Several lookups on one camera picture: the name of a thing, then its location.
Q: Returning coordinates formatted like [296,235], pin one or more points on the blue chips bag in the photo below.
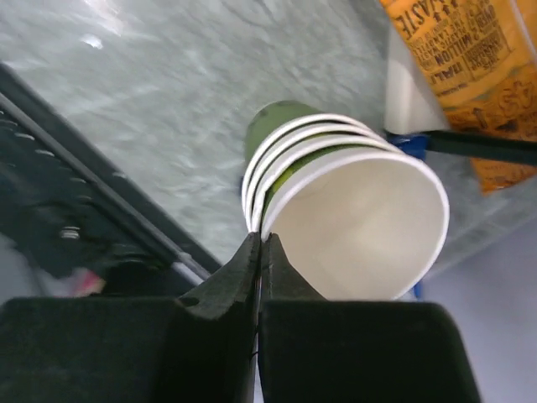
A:
[415,176]

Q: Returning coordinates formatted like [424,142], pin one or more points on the stack of green paper cups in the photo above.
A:
[279,126]

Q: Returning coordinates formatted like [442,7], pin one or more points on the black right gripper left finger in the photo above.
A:
[218,330]

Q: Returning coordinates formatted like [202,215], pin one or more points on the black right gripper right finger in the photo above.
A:
[295,332]

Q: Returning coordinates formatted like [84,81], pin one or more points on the green paper coffee cup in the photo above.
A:
[351,226]

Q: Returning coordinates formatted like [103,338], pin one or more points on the orange snack bag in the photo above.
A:
[478,58]

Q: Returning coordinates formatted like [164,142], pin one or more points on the cream three-tier shelf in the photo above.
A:
[414,118]

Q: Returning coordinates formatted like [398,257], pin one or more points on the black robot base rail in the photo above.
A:
[71,212]

